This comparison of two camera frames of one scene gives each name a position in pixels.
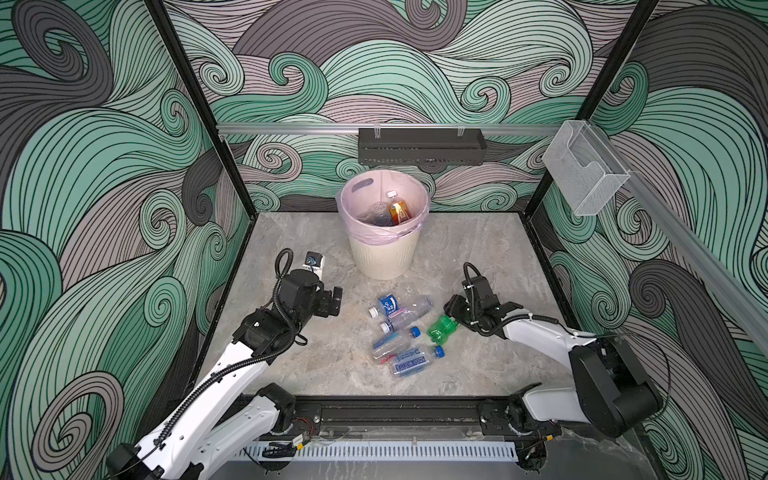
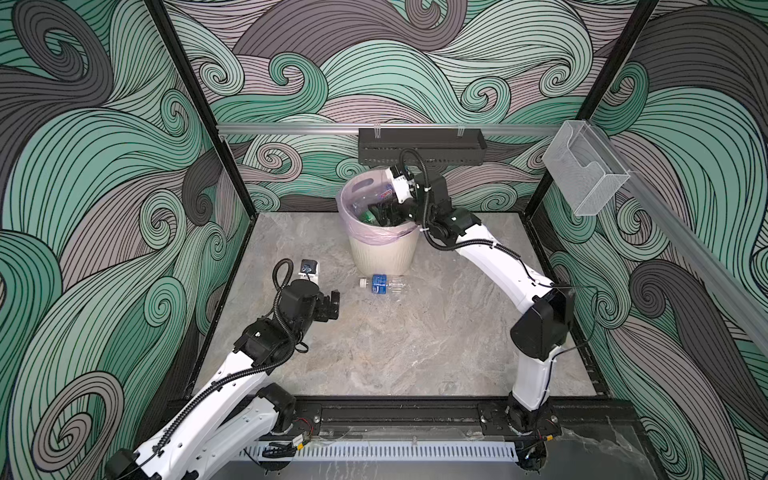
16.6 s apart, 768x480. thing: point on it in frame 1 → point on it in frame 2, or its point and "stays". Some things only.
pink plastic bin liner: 371,188 stays
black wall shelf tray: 421,147 stays
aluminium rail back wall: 339,128 stays
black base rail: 506,416 stays
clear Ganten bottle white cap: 412,313 → 381,194
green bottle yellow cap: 442,329 → 368,217
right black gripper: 453,306 → 386,213
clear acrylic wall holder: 586,174 stays
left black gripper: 324,298 stays
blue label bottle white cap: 402,307 → 381,284
